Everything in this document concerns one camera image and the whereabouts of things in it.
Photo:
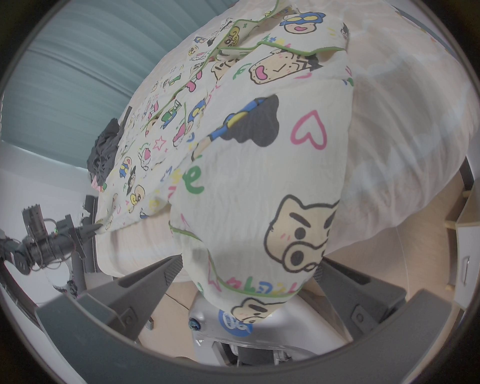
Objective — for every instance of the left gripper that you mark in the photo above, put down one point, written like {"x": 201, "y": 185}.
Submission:
{"x": 60, "y": 245}

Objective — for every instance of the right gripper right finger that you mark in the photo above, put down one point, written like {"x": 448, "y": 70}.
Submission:
{"x": 360, "y": 303}

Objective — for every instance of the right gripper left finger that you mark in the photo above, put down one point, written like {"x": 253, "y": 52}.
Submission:
{"x": 123, "y": 303}

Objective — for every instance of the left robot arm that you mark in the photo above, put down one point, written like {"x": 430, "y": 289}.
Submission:
{"x": 33, "y": 221}

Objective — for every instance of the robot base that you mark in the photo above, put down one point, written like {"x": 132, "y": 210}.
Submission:
{"x": 262, "y": 337}

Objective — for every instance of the black chest of drawers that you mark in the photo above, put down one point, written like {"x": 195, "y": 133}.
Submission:
{"x": 90, "y": 247}

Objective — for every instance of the pink garment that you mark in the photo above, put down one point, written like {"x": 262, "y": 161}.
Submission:
{"x": 97, "y": 186}

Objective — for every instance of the dark grey garment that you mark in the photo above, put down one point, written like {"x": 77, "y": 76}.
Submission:
{"x": 103, "y": 157}

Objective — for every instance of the small wooden drawer chest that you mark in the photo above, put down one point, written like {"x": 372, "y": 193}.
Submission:
{"x": 467, "y": 240}

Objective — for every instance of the blue-green curtain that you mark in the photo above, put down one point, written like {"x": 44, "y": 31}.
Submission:
{"x": 45, "y": 120}
{"x": 131, "y": 37}

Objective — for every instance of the bed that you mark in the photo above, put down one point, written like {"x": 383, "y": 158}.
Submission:
{"x": 405, "y": 131}

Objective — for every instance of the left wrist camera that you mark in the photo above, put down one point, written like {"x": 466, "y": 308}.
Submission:
{"x": 63, "y": 225}

